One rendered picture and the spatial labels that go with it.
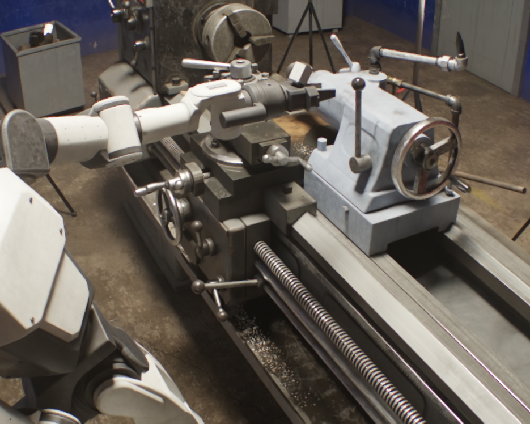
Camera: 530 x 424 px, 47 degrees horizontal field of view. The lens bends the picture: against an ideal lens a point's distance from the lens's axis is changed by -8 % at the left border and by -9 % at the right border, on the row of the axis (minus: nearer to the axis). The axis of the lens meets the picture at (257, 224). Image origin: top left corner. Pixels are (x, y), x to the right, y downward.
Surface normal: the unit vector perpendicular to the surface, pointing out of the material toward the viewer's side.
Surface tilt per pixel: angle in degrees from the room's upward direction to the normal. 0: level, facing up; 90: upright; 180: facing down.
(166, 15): 90
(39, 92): 90
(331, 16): 90
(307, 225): 36
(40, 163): 61
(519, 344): 10
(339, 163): 66
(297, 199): 0
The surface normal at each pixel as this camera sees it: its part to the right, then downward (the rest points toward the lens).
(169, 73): 0.45, 0.50
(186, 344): 0.00, -0.83
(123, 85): -0.47, -0.58
